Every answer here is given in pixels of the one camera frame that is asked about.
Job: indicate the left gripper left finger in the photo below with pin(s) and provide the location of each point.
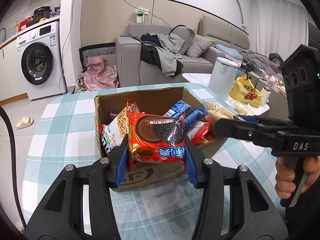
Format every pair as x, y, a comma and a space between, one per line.
120, 161

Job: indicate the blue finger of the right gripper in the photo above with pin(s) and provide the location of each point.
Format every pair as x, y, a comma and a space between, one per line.
244, 130
252, 121

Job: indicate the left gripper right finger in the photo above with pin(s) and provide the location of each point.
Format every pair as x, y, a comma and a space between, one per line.
191, 164

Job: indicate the cream cookie packet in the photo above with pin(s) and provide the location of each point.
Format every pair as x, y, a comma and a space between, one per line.
215, 111

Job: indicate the red white balloon glue bag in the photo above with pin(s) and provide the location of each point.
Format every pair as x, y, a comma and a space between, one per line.
198, 131

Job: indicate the noodle snack bag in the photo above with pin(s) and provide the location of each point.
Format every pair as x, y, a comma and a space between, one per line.
113, 134

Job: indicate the red chocolate pie packet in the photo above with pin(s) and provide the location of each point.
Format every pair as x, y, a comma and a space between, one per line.
155, 139

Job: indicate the blue oreo packet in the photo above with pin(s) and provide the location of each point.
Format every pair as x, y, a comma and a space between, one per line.
191, 114

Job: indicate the person's right hand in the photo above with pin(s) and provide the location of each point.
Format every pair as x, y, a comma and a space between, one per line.
285, 176

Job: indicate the brown cardboard SF box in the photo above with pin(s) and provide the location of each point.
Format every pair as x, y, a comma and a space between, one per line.
155, 102

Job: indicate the clear bag of noodles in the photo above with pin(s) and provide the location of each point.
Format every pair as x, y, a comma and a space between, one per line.
241, 108

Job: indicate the yellow plastic bag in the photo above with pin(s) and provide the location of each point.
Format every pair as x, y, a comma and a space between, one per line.
244, 91

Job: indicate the white cylindrical bin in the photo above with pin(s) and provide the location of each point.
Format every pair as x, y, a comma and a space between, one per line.
222, 77

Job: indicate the teal plaid tablecloth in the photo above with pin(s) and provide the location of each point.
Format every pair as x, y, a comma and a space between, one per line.
65, 134

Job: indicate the pink cloth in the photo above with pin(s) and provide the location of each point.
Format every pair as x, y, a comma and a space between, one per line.
99, 75

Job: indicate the beige slipper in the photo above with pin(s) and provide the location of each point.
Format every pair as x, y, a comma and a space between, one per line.
25, 122

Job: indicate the grey jacket on sofa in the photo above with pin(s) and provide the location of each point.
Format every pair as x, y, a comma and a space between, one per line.
162, 51

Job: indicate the grey sofa cushion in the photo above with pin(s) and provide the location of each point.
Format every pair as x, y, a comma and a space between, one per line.
186, 34

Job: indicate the grey sofa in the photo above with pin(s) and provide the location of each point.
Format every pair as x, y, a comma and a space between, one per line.
132, 71

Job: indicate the black patterned chair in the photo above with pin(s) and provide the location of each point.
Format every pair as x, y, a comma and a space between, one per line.
96, 50

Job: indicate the white washing machine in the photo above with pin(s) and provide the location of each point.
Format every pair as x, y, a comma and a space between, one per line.
40, 60

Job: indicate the black appliance on washer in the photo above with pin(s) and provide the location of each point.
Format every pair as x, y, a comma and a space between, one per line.
42, 12

